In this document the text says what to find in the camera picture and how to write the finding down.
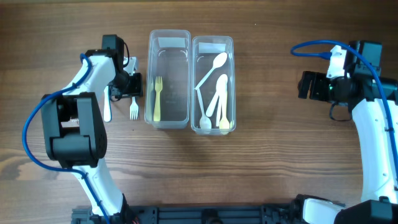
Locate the light blue plastic fork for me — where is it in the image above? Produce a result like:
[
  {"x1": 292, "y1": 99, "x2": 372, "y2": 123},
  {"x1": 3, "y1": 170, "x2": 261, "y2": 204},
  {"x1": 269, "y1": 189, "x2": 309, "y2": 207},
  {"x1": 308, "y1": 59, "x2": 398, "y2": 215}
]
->
[{"x1": 103, "y1": 86, "x2": 112, "y2": 122}]

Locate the white fork container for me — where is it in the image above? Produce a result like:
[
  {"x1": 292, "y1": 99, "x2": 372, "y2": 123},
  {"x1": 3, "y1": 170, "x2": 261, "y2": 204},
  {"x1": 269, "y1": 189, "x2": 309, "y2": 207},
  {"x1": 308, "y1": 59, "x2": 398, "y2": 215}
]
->
[{"x1": 129, "y1": 97, "x2": 139, "y2": 120}]

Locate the yellow plastic fork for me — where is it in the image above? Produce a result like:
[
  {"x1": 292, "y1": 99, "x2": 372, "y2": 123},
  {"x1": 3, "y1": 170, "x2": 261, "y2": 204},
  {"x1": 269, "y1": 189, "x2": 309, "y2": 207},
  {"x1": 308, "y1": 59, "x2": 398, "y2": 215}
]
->
[{"x1": 153, "y1": 77, "x2": 163, "y2": 121}]

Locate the white slim plastic spoon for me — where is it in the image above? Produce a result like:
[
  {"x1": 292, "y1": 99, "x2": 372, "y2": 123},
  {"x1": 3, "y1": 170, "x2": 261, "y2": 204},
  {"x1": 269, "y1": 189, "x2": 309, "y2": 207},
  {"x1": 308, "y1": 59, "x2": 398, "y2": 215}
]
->
[{"x1": 197, "y1": 88, "x2": 211, "y2": 129}]

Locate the yellow plastic spoon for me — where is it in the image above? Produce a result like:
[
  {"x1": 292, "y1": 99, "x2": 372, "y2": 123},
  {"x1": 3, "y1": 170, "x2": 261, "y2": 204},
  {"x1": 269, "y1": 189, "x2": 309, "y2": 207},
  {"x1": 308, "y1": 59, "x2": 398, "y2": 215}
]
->
[{"x1": 219, "y1": 91, "x2": 230, "y2": 134}]

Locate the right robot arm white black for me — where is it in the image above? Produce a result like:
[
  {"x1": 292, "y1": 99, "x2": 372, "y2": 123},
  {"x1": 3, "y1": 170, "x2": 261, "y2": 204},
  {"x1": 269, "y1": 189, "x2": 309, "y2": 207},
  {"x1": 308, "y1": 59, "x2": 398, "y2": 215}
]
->
[{"x1": 290, "y1": 40, "x2": 397, "y2": 223}]

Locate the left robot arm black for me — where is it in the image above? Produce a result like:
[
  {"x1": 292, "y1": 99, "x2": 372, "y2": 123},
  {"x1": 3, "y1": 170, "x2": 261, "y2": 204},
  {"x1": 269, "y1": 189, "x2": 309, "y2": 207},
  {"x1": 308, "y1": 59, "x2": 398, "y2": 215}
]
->
[{"x1": 37, "y1": 34, "x2": 142, "y2": 223}]

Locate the left clear plastic container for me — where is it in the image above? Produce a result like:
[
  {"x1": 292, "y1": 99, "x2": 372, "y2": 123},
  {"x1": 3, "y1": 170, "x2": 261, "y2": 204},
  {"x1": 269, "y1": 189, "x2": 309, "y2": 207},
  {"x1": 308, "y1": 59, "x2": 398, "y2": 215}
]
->
[{"x1": 144, "y1": 29, "x2": 191, "y2": 129}]

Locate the clear plastic container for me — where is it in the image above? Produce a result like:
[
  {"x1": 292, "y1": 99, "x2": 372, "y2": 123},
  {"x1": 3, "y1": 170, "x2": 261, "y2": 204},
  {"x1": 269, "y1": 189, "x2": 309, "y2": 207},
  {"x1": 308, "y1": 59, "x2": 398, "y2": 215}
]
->
[
  {"x1": 190, "y1": 35, "x2": 236, "y2": 135},
  {"x1": 144, "y1": 29, "x2": 191, "y2": 129}
]

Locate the right clear plastic container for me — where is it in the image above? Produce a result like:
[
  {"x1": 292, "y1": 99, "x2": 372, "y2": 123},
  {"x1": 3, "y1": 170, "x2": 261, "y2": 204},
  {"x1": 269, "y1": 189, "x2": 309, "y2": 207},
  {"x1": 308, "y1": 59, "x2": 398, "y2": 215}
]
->
[{"x1": 190, "y1": 35, "x2": 236, "y2": 135}]

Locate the left blue cable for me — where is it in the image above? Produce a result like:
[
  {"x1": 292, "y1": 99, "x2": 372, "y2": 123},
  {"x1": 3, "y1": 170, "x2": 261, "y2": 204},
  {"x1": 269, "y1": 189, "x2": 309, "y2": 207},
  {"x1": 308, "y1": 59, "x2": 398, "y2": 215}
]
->
[{"x1": 21, "y1": 53, "x2": 111, "y2": 224}]

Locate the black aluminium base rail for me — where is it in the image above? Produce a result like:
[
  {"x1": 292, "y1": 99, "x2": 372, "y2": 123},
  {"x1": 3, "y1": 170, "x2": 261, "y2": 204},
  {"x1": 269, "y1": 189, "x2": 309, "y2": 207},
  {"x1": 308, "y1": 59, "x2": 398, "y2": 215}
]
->
[{"x1": 71, "y1": 202, "x2": 312, "y2": 224}]

